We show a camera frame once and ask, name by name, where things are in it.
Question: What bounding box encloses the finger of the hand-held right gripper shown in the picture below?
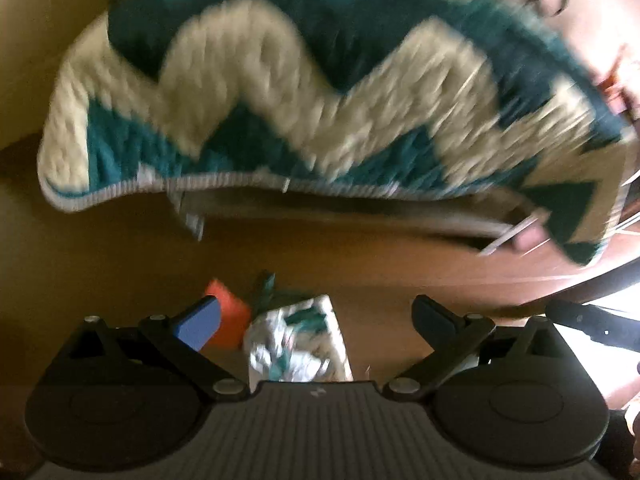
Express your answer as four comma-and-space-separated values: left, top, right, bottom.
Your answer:
545, 300, 640, 350

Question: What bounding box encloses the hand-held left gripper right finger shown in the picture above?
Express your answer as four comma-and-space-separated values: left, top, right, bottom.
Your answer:
382, 295, 572, 403

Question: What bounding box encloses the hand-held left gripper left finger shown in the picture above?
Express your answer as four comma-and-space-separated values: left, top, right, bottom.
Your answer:
65, 296, 249, 403

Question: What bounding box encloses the red plastic wrapper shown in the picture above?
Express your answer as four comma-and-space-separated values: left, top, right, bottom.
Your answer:
205, 278, 251, 352

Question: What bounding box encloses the green paper scrap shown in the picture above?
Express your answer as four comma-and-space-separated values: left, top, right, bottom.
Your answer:
252, 269, 279, 311

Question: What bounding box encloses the teal print paper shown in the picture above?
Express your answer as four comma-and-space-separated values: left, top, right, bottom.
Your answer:
242, 293, 354, 384

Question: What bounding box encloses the teal white zigzag quilt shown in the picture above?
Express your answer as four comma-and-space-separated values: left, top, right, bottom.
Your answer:
37, 0, 639, 267

